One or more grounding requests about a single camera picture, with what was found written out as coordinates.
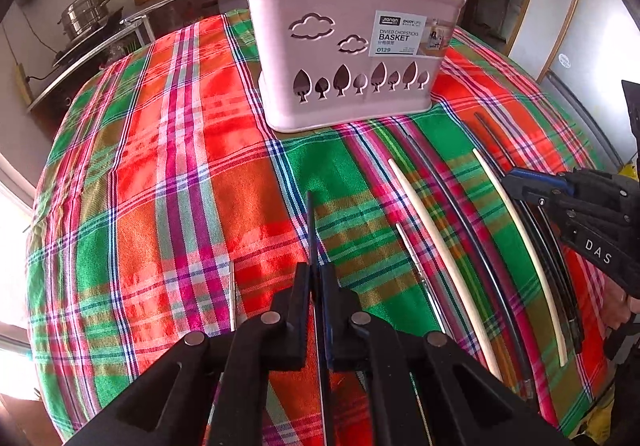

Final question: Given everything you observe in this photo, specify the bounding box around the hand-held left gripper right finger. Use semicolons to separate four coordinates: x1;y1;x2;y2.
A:
320;265;571;446

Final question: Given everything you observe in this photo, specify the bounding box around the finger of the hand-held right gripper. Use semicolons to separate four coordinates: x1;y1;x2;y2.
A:
510;167;574;195
501;176;552;210

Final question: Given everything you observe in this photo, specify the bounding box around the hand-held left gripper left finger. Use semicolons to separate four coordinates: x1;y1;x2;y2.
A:
65;262;313;446

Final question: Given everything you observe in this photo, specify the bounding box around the white chopstick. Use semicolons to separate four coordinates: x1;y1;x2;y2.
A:
472;149;567;367
387;158;502;381

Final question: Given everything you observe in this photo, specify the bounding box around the black chopstick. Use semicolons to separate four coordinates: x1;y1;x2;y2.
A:
406;135;532;398
474;112;584;353
306;191;335;446
522;206;576;347

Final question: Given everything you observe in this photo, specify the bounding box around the pink plastic utensil basket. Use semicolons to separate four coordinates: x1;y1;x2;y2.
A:
235;0;467;133

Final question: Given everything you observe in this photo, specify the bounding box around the person's right hand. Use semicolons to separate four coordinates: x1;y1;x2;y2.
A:
606;295;640;335

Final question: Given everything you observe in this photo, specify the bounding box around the black printed panel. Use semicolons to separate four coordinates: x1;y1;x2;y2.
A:
621;80;640;162

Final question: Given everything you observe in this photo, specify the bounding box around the silver fridge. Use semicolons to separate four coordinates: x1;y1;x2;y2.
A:
547;0;640;167

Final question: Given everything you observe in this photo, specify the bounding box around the plaid tablecloth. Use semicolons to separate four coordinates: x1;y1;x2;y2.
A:
25;8;621;446

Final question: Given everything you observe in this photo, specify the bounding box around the steel side shelf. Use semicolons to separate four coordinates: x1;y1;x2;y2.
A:
27;18;153;114

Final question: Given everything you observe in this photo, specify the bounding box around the induction cooker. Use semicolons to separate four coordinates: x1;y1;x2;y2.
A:
52;6;126;68

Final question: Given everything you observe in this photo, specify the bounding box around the steel steamer pot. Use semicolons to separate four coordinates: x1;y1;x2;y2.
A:
57;0;112;41

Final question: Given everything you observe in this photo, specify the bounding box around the wooden door frame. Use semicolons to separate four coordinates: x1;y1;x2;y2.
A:
502;0;590;82

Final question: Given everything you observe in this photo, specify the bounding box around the wall power strip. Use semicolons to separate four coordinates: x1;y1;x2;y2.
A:
14;63;33;107

